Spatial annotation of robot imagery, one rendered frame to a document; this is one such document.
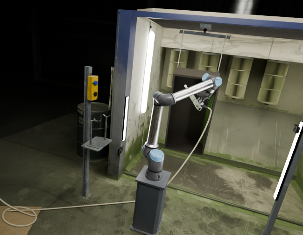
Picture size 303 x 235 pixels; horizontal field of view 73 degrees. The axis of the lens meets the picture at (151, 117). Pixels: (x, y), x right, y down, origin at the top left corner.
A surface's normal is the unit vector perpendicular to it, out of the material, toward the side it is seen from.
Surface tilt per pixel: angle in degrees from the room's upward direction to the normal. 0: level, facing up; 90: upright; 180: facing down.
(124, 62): 90
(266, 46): 90
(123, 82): 90
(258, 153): 57
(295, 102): 90
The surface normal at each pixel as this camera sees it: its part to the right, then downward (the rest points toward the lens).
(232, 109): -0.18, -0.30
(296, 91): -0.30, 0.25
